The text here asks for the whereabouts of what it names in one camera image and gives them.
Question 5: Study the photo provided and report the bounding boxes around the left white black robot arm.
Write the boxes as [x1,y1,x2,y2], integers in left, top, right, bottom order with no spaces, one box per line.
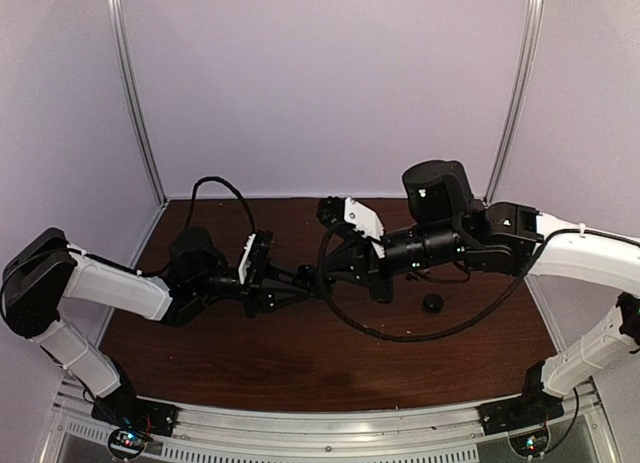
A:
[1,227,317,428]

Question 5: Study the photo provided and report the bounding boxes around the left circuit board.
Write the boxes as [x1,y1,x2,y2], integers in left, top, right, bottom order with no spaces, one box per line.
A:
[107,428,149,460]

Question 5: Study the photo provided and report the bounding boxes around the black camera cable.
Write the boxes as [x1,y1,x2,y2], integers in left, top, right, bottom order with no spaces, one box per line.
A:
[188,176,261,244]
[317,230,546,343]

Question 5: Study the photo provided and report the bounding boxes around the aluminium frame post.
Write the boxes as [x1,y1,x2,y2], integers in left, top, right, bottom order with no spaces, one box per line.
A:
[484,0,545,203]
[106,0,168,206]

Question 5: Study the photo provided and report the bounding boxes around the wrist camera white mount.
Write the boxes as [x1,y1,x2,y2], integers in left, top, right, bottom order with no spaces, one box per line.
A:
[316,197,386,259]
[237,230,273,285]

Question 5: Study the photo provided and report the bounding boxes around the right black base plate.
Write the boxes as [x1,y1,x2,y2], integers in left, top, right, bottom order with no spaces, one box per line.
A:
[477,395,564,436]

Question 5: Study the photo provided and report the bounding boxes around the left black camera cable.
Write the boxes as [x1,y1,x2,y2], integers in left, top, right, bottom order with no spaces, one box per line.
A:
[188,176,261,244]

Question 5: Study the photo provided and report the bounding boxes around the right aluminium frame post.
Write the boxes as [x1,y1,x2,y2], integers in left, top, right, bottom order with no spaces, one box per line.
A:
[484,0,545,203]

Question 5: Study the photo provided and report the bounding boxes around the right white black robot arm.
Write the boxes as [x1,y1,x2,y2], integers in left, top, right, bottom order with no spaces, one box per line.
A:
[316,160,639,433]

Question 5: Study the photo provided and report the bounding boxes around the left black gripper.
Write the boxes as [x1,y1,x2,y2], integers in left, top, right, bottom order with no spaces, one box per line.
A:
[191,257,312,319]

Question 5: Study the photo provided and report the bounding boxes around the black earbud charging case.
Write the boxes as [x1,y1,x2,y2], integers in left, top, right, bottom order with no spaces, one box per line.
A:
[294,265,319,292]

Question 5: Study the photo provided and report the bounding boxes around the aluminium front rail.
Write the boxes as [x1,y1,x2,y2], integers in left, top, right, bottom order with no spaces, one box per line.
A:
[44,382,616,463]

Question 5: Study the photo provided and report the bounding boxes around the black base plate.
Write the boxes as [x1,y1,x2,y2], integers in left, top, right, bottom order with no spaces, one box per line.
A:
[477,395,564,436]
[91,399,178,437]

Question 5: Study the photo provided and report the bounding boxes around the circuit board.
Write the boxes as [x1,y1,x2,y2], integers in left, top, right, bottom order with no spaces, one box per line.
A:
[107,428,149,460]
[509,429,550,458]

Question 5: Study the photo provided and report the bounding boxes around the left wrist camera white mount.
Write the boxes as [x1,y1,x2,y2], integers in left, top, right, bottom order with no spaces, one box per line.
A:
[237,230,273,285]

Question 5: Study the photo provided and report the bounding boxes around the right black camera cable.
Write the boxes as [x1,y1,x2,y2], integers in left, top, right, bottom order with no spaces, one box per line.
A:
[317,230,546,343]

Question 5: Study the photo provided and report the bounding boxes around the left aluminium frame post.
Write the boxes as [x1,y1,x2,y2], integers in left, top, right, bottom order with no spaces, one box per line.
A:
[106,0,168,206]

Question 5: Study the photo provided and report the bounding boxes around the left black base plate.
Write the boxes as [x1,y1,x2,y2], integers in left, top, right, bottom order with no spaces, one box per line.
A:
[91,399,178,437]

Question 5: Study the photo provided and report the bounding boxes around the round black disc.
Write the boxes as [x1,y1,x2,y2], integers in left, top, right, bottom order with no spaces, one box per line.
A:
[422,293,444,313]

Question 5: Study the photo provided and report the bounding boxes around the right circuit board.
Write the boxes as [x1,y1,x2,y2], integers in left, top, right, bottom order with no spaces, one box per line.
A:
[509,429,550,458]

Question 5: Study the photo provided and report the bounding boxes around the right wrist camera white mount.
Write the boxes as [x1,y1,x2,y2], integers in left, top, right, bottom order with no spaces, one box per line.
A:
[316,197,386,259]

